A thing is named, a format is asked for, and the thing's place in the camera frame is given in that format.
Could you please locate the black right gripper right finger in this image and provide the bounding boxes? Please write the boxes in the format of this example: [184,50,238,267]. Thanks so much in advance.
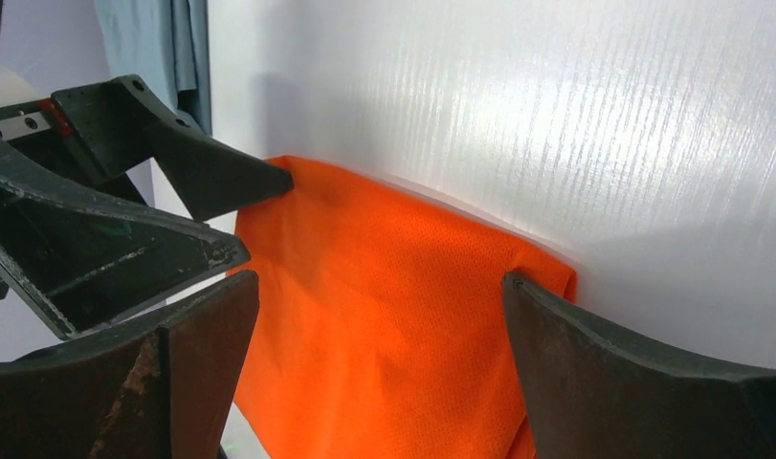
[502,273,776,458]

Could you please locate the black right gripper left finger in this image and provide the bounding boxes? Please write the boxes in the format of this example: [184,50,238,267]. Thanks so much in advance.
[0,271,259,458]

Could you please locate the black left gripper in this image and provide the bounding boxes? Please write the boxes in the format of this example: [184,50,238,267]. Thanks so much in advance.
[0,0,296,342]

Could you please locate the orange t shirt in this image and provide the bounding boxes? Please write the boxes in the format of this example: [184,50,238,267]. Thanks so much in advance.
[234,156,576,458]

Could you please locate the folded grey-blue t shirt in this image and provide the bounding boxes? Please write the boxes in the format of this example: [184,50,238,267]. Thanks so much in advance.
[94,0,212,134]

